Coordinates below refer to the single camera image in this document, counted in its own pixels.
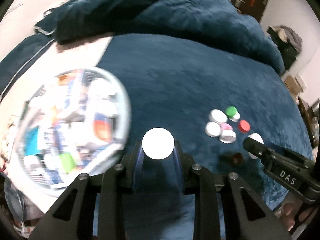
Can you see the silver white bottle cap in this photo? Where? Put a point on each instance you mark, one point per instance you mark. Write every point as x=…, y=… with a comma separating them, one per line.
x=213, y=129

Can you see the dark brown bottle cap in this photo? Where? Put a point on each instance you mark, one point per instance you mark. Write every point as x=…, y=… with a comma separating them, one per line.
x=237, y=159

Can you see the dark blue piped pillow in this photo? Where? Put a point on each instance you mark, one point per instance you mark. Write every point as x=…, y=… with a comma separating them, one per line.
x=21, y=58

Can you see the pink bottle cap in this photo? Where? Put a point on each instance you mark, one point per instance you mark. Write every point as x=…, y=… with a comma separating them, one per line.
x=226, y=126

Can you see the white cap under green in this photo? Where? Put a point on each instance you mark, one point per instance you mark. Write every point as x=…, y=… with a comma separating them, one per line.
x=235, y=117

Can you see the white ribbed bottle cap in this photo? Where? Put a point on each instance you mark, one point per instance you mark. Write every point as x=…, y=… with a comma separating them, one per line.
x=227, y=136

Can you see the person's right hand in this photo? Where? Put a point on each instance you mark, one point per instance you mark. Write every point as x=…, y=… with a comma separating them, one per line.
x=290, y=212

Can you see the pink bed sheet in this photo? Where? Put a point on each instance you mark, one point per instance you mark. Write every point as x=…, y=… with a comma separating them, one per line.
x=25, y=199

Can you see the cardboard boxes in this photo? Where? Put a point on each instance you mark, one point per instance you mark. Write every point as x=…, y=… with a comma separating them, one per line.
x=295, y=85

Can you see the round light blue basket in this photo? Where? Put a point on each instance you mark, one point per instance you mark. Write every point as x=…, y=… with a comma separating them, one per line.
x=75, y=122

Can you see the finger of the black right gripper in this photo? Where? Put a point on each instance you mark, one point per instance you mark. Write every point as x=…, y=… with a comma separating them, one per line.
x=269, y=154

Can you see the pile of dark clothes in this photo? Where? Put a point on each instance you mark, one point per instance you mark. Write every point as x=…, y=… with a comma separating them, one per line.
x=289, y=43

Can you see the large white bottle cap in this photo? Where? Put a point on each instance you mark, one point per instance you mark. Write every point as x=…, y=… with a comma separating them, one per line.
x=218, y=116

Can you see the rumpled dark blue duvet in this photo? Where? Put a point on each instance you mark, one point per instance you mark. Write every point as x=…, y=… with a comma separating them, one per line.
x=215, y=23

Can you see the red bottle cap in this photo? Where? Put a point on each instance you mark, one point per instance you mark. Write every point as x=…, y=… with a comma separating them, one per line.
x=244, y=126

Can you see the green bottle cap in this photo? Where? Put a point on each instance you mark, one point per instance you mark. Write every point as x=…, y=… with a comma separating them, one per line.
x=231, y=111

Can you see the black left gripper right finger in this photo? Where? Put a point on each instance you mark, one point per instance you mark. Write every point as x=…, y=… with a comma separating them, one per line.
x=245, y=214

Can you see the dark blue plush blanket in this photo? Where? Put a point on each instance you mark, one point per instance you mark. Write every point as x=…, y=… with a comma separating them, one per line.
x=174, y=83

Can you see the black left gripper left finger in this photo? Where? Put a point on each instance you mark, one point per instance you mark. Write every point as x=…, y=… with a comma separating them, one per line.
x=72, y=214

